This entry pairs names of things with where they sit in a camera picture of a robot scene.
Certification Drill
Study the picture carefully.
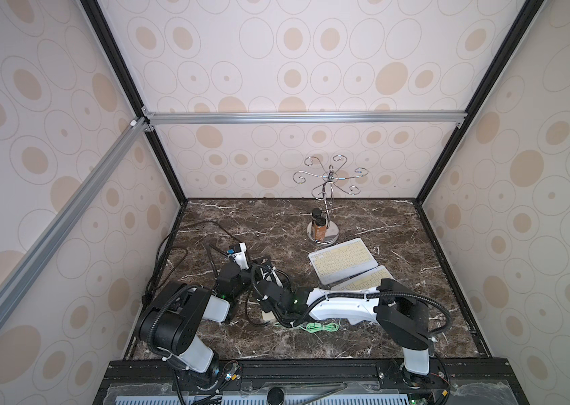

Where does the beige red power strip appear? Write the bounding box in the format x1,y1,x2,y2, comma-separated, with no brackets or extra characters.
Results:
261,312,276,322

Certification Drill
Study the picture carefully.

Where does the light green charging cable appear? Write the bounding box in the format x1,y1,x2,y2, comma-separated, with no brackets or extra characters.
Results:
277,320,342,335

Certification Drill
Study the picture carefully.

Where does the white wireless keyboard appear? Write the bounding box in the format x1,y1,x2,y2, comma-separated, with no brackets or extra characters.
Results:
308,238,379,285
332,266,394,291

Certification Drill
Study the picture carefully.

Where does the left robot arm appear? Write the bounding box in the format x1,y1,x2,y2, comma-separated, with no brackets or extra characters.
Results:
133,263,251,380

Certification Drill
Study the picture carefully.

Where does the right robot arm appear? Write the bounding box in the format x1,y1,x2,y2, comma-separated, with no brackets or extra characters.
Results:
252,278,453,376

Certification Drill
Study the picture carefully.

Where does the chrome hook stand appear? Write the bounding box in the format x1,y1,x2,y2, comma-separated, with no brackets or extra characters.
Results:
293,154,369,246

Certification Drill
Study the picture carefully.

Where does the orange spice bottle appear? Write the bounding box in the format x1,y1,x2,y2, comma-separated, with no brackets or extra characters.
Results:
313,216,327,242

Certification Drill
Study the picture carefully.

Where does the dark spice bottle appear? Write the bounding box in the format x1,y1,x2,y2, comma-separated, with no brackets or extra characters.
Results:
311,208,323,223

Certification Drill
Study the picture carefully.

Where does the black power strip cord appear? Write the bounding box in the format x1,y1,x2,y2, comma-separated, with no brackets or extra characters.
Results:
144,219,266,327

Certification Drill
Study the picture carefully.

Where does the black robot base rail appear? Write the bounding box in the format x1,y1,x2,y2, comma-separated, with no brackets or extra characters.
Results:
94,358,528,404

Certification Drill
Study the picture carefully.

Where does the aluminium back rail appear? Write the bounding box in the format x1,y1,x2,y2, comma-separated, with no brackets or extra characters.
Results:
133,110,467,128

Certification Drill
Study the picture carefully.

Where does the aluminium rail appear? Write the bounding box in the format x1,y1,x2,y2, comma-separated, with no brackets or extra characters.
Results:
0,116,149,329
133,110,467,128

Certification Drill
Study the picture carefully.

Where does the aluminium left rail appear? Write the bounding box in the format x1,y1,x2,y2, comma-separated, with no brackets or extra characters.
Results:
0,116,149,329

